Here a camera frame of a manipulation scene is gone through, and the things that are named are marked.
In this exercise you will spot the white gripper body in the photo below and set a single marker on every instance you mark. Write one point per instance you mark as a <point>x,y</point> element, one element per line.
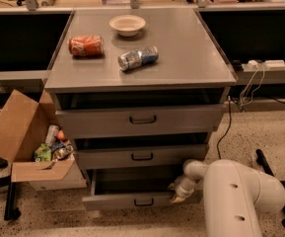
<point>182,190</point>

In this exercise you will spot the grey bottom drawer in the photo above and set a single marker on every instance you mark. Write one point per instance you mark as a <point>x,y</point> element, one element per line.
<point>132,187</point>

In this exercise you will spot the grey drawer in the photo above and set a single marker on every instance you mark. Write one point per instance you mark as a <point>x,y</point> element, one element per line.
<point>132,187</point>
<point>139,156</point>
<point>139,121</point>

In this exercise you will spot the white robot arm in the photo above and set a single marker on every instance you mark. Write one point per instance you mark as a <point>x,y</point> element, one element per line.
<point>233,194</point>

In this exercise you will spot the grey middle drawer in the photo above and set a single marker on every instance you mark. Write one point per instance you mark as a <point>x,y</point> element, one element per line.
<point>139,156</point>

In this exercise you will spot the grey drawer cabinet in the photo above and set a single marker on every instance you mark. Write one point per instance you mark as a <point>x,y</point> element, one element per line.
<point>190,71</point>

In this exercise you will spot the grey top drawer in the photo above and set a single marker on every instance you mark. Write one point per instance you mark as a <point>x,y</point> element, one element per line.
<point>139,121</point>

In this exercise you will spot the crushed can in box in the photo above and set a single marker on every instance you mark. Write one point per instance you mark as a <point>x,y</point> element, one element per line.
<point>61,150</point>

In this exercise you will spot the orange fruit in box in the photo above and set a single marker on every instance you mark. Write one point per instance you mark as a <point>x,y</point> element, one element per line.
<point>61,135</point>

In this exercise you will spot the silver can in box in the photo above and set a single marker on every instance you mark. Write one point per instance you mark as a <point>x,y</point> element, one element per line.
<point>51,135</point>

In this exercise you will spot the green snack bag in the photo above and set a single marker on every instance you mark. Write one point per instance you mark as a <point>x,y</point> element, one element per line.
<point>43,153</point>

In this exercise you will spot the silver blue crushed can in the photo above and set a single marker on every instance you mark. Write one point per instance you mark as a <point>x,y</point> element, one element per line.
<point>138,57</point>

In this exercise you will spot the white power strip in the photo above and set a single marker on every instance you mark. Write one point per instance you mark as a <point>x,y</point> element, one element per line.
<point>267,65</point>

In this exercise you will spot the brown cardboard box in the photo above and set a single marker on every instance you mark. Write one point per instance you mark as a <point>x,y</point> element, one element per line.
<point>23,129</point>

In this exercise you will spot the black left stand leg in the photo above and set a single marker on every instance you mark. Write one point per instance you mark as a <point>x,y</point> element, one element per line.
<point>12,212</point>

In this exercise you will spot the white bowl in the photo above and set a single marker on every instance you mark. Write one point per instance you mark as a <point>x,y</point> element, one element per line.
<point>127,25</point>

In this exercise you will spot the orange soda can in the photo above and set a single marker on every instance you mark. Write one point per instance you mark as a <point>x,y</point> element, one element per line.
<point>86,46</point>

